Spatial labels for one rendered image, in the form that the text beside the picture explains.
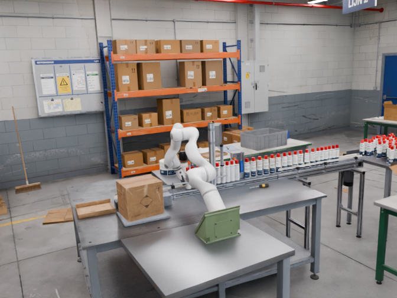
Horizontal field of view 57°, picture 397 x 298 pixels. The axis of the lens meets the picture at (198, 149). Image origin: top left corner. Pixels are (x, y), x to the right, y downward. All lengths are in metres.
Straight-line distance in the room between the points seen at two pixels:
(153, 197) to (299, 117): 7.71
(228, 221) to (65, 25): 5.61
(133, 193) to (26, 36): 4.93
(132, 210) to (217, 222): 0.72
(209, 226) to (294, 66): 7.87
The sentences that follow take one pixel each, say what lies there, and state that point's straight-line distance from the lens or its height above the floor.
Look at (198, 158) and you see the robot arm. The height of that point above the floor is 1.31.
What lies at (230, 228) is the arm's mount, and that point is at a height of 0.90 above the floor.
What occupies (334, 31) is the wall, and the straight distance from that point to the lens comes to 11.06.
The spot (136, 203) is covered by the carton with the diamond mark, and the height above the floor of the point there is 0.98.
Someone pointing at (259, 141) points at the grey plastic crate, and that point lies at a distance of 5.21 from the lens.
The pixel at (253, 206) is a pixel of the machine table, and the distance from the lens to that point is 3.13.
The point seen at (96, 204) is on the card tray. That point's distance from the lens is 3.39.
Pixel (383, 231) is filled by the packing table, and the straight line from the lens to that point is 3.66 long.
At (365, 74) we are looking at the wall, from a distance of 11.38.
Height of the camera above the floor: 1.98
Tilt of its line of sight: 12 degrees down
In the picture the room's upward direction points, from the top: 2 degrees counter-clockwise
